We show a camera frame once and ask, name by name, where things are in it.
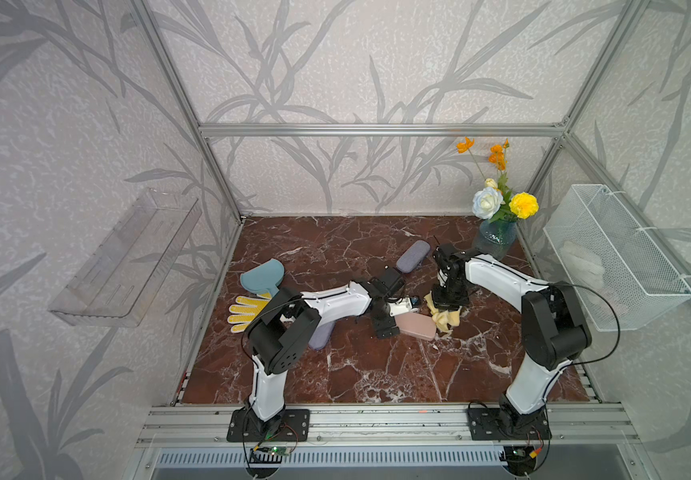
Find yellow microfiber cloth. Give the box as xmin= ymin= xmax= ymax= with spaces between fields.
xmin=423 ymin=293 xmax=461 ymax=333

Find pink eyeglass case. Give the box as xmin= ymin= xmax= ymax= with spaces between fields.
xmin=395 ymin=312 xmax=437 ymax=341

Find blue-grey fabric eyeglass case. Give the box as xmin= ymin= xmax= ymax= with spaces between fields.
xmin=309 ymin=322 xmax=337 ymax=351

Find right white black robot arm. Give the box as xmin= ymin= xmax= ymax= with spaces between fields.
xmin=429 ymin=244 xmax=591 ymax=418

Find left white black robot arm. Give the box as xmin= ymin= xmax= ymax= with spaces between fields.
xmin=246 ymin=268 xmax=419 ymax=422

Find glass flower vase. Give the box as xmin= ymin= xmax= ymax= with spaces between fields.
xmin=473 ymin=220 xmax=517 ymax=260

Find artificial flower bouquet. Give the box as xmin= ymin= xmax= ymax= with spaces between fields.
xmin=473 ymin=139 xmax=541 ymax=223

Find white items in basket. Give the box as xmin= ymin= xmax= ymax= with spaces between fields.
xmin=559 ymin=240 xmax=605 ymax=290

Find yellow white work glove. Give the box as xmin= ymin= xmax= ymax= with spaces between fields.
xmin=228 ymin=293 xmax=272 ymax=333

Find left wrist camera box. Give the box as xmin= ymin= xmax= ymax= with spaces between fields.
xmin=387 ymin=296 xmax=421 ymax=317

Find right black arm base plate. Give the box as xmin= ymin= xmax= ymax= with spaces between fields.
xmin=465 ymin=402 xmax=553 ymax=441

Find white wire mesh basket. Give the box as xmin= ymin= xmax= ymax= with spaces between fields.
xmin=543 ymin=184 xmax=691 ymax=332

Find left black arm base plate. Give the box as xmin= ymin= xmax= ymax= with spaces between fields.
xmin=227 ymin=408 xmax=311 ymax=443

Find aluminium front rail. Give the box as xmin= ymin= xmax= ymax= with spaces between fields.
xmin=135 ymin=403 xmax=641 ymax=448

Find clear acrylic wall shelf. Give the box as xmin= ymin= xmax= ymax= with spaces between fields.
xmin=48 ymin=188 xmax=203 ymax=328

